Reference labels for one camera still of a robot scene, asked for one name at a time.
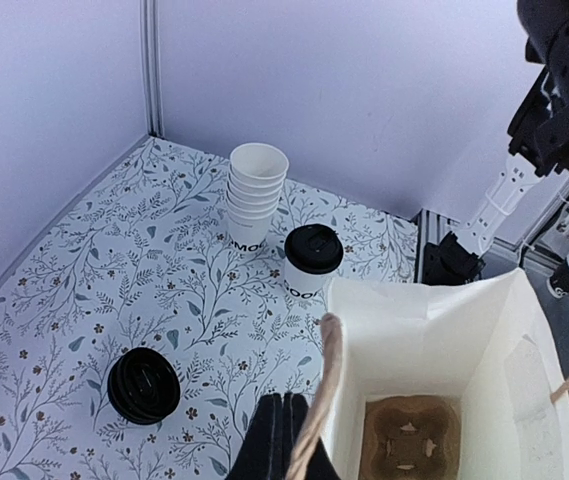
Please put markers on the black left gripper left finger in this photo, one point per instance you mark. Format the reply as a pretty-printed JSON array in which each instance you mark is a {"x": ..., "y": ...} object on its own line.
[{"x": 260, "y": 456}]

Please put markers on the brown cardboard cup carrier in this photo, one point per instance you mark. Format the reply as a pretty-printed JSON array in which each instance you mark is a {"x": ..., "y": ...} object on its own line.
[{"x": 411, "y": 437}]

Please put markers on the cream paper bag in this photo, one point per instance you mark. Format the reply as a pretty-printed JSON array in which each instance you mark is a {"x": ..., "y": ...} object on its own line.
[{"x": 487, "y": 347}]

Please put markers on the black plastic cup lid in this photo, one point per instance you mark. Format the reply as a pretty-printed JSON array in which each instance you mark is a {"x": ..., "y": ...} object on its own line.
[{"x": 314, "y": 248}]

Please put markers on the white paper coffee cup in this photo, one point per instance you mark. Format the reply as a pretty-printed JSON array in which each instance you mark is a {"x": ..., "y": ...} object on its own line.
[{"x": 301, "y": 285}]

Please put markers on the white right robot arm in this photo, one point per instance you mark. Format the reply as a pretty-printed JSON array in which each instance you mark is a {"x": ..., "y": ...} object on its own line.
[{"x": 539, "y": 130}]

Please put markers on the stack of black lids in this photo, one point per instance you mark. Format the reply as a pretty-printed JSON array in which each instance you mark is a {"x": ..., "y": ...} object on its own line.
[{"x": 143, "y": 387}]

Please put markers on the floral patterned table mat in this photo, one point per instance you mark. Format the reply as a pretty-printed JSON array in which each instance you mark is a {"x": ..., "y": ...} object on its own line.
[{"x": 144, "y": 260}]

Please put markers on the stack of white paper cups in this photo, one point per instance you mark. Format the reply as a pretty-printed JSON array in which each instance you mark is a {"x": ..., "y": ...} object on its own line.
[{"x": 257, "y": 172}]

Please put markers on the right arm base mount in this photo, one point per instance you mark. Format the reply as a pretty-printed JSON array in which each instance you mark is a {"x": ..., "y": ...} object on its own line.
[{"x": 449, "y": 264}]

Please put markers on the right aluminium frame post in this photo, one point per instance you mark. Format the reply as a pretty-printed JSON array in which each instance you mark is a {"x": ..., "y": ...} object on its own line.
[{"x": 150, "y": 56}]

